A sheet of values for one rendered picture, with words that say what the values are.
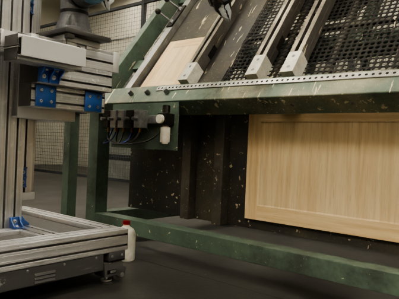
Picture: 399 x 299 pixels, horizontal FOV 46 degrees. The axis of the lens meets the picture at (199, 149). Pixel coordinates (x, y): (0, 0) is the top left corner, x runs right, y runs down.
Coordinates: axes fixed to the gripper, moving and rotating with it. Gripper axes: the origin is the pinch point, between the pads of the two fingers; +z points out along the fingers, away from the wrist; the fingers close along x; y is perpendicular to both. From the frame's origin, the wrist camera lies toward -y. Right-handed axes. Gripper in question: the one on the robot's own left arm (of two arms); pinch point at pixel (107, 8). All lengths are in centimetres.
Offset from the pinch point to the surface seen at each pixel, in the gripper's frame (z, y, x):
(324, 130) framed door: 71, -6, -123
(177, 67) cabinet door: 39, 3, -38
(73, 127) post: 54, -44, 7
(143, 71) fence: 38.5, 0.7, -12.8
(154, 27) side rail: 21.1, 42.7, 12.0
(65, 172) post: 75, -58, 10
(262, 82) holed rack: 44, -15, -103
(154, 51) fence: 30.7, 14.6, -11.7
